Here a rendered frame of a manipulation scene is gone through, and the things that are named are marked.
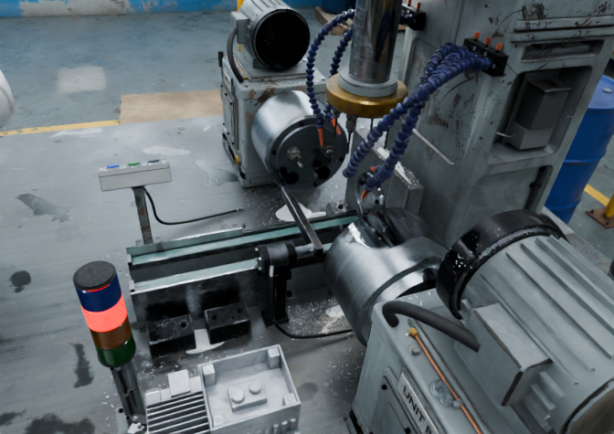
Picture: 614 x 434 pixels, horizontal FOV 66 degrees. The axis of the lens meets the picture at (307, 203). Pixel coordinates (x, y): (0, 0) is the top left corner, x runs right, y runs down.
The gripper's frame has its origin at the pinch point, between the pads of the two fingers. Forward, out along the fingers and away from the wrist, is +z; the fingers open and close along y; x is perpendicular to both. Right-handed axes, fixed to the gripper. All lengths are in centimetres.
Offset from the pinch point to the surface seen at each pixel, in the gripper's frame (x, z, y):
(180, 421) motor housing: -6.0, -5.7, -0.3
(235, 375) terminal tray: -6.1, 2.9, 3.5
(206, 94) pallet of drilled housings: 95, 34, 318
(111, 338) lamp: -7.0, -14.0, 16.8
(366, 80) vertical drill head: -25, 44, 46
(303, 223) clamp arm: 6, 27, 44
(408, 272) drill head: -4.9, 36.3, 12.1
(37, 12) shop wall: 84, -112, 611
